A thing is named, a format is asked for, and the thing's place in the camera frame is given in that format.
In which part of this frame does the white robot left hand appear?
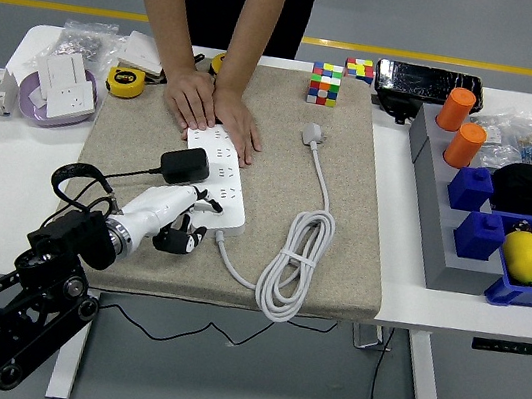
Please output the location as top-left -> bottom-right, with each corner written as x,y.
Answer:
111,174 -> 228,260

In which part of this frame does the person's right hand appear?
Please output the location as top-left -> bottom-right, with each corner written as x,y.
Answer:
158,65 -> 226,135

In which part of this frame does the person's left hand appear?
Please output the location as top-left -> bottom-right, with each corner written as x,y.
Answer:
201,84 -> 272,169

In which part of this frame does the thin black adapter cord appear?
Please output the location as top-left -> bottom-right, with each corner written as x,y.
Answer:
73,158 -> 361,369

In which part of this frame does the yellow tape measure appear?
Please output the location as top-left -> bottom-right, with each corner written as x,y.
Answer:
208,50 -> 229,78
103,63 -> 149,103

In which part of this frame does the black power adapter plug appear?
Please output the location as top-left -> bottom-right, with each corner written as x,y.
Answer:
155,141 -> 215,190

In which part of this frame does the white power strip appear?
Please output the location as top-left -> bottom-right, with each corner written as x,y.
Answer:
171,120 -> 262,243

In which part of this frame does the grey-brown mat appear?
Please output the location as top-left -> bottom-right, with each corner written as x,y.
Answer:
47,36 -> 416,335

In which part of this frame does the large Rubik's cube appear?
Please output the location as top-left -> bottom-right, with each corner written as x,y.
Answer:
304,59 -> 345,110

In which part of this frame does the white table leg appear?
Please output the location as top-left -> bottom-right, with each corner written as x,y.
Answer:
398,329 -> 459,399
44,286 -> 103,399

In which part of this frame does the clear bag of screws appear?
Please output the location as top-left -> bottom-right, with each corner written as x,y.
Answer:
54,15 -> 127,74

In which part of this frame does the black table control panel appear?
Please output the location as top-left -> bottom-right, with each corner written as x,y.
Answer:
470,333 -> 532,359

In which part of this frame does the small Rubik's cube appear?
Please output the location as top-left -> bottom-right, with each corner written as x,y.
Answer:
342,55 -> 378,87

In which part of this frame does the purple bowl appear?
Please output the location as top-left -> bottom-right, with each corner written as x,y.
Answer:
13,58 -> 103,136

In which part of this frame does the small white piece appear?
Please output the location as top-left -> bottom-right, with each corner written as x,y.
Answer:
26,88 -> 49,108

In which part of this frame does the black device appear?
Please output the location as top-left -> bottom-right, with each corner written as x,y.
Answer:
372,90 -> 423,128

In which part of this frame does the black foil-wrapped box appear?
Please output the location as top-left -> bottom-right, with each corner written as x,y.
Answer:
372,56 -> 488,113

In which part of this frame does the orange cylinder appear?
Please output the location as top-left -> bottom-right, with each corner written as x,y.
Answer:
433,84 -> 480,136
441,118 -> 490,173

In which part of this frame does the yellow lemon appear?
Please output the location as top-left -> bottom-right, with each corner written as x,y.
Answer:
495,227 -> 532,287

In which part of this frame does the grey peg block stand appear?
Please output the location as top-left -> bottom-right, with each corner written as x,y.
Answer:
383,99 -> 531,302

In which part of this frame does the blue block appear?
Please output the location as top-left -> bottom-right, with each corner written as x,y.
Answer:
448,207 -> 511,265
444,161 -> 499,216

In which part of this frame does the clear bag of small parts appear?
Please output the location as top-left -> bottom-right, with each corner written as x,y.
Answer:
463,113 -> 522,174

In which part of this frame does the white power strip cord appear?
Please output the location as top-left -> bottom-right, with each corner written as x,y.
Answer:
202,108 -> 353,330

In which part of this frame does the white switch plate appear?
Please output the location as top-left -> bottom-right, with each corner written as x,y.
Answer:
113,28 -> 174,84

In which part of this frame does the white wall socket panel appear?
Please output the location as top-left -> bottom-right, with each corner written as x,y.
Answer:
43,76 -> 99,125

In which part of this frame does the white wall switch panel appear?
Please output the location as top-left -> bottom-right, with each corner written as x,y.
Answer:
32,45 -> 93,99

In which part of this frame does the grey under-table bracket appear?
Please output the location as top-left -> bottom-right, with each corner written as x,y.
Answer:
350,322 -> 396,355

